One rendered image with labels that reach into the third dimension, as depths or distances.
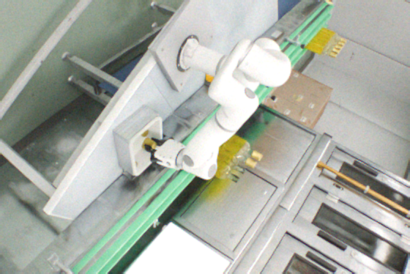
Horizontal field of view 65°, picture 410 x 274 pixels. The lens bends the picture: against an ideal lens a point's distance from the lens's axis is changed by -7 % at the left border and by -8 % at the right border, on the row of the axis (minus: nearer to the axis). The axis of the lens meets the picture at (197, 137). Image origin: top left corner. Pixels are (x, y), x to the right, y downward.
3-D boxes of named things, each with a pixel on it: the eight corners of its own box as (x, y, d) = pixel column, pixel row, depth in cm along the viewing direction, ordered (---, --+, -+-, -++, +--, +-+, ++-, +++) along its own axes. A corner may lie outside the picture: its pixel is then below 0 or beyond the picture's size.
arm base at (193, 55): (173, 54, 127) (209, 69, 122) (189, 28, 129) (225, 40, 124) (184, 73, 142) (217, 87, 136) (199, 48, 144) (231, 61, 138)
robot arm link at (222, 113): (250, 104, 113) (212, 78, 113) (288, 60, 98) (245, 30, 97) (236, 135, 102) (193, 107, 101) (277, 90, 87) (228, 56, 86)
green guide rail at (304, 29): (180, 146, 148) (195, 154, 145) (180, 144, 147) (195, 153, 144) (324, 3, 245) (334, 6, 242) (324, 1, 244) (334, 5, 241)
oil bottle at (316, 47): (296, 44, 232) (333, 61, 222) (297, 37, 227) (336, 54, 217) (299, 41, 235) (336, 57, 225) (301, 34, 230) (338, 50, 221)
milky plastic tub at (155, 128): (119, 167, 141) (135, 178, 138) (112, 130, 124) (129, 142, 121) (147, 141, 150) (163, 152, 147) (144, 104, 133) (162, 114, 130)
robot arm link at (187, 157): (226, 104, 109) (198, 140, 124) (201, 120, 100) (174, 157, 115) (245, 123, 107) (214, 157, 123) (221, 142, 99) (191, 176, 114)
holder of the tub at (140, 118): (121, 173, 145) (135, 183, 142) (112, 130, 124) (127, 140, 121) (147, 149, 154) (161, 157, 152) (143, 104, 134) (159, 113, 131)
